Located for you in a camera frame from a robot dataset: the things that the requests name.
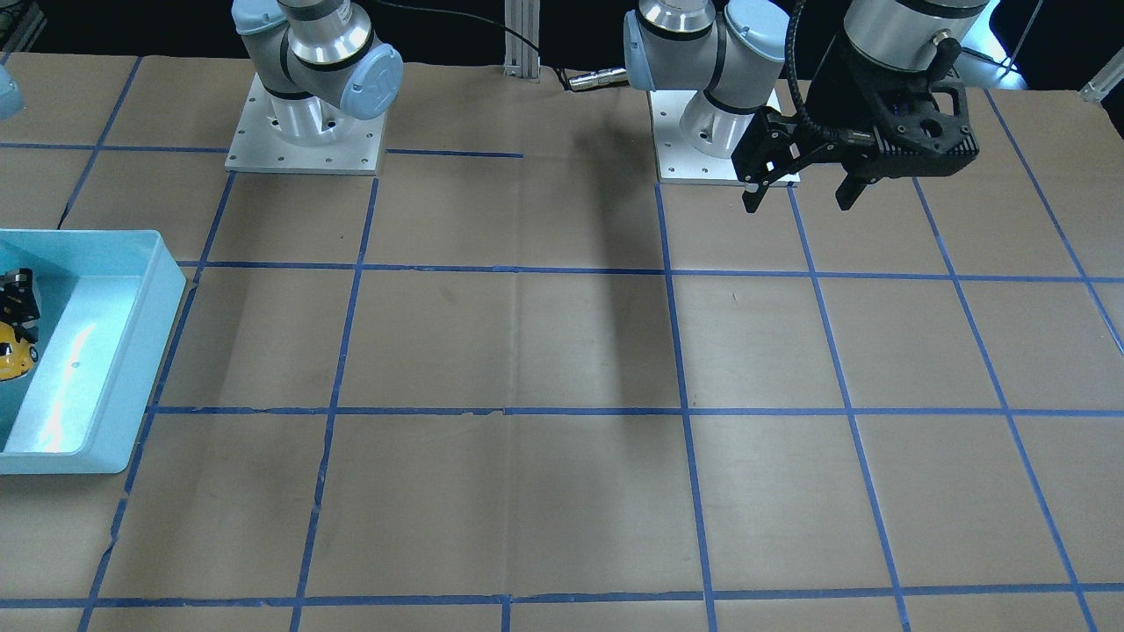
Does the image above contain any light blue plastic bin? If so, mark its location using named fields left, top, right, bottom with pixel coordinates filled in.
left=1, top=229, right=185, bottom=475

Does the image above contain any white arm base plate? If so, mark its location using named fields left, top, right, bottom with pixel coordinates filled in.
left=225, top=75, right=388, bottom=177
left=649, top=90, right=751, bottom=187

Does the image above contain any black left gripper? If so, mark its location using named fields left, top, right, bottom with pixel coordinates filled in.
left=731, top=35, right=980, bottom=213

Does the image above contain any aluminium frame post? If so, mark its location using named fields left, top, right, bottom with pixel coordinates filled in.
left=504, top=0, right=542, bottom=83

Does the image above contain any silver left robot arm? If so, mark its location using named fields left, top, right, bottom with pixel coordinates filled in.
left=623, top=1, right=984, bottom=213

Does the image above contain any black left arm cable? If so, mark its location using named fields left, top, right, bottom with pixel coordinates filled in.
left=785, top=0, right=844, bottom=141

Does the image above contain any brown paper table cover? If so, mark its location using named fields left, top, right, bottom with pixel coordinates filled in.
left=3, top=54, right=1123, bottom=631

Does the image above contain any yellow beetle toy car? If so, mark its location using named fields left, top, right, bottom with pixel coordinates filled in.
left=1, top=320, right=40, bottom=383

